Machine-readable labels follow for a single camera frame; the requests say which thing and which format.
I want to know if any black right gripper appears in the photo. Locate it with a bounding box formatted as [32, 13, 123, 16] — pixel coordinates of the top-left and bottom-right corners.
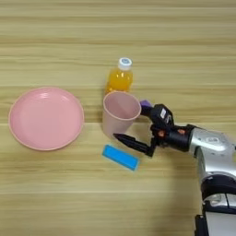
[112, 105, 197, 159]

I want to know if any pink plastic cup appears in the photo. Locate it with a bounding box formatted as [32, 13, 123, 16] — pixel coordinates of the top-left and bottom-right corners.
[101, 90, 143, 140]

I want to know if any orange juice bottle white cap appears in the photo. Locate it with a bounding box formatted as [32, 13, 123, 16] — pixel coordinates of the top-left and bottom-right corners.
[104, 57, 135, 95]

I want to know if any pink round plate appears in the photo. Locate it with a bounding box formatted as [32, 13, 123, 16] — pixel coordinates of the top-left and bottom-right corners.
[8, 86, 86, 152]

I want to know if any purple rectangular block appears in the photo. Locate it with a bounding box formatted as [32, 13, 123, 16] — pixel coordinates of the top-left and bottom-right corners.
[139, 99, 154, 110]

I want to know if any small black box white label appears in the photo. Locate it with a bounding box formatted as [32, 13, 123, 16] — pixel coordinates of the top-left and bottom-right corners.
[149, 103, 175, 131]

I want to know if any blue rectangular block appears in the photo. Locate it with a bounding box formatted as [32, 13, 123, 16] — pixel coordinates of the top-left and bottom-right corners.
[101, 144, 140, 172]

